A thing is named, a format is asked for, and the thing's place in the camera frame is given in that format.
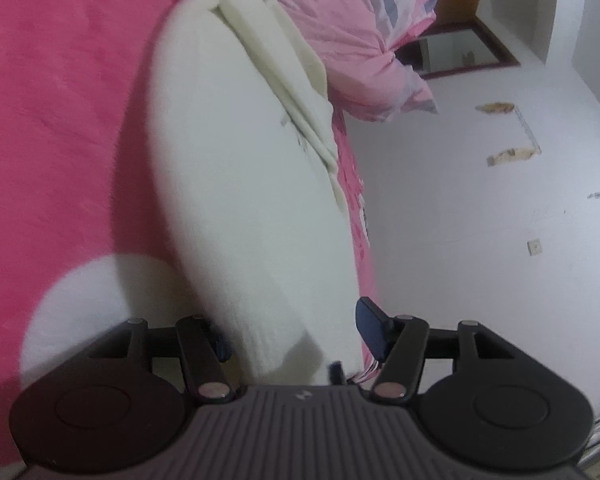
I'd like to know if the cream white fleece sweater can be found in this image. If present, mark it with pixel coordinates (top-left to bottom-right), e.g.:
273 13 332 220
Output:
147 0 363 385

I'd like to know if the white wall outlet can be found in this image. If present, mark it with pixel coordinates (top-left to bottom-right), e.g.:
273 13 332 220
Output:
527 238 543 257

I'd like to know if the dark wooden door frame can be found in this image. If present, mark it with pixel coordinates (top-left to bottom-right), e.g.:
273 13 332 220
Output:
396 0 519 79

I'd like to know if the pink floral bed blanket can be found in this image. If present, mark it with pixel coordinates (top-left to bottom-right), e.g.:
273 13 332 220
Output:
0 0 382 480

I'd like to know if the pink patterned duvet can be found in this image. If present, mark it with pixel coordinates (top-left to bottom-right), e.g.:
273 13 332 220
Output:
277 0 438 122

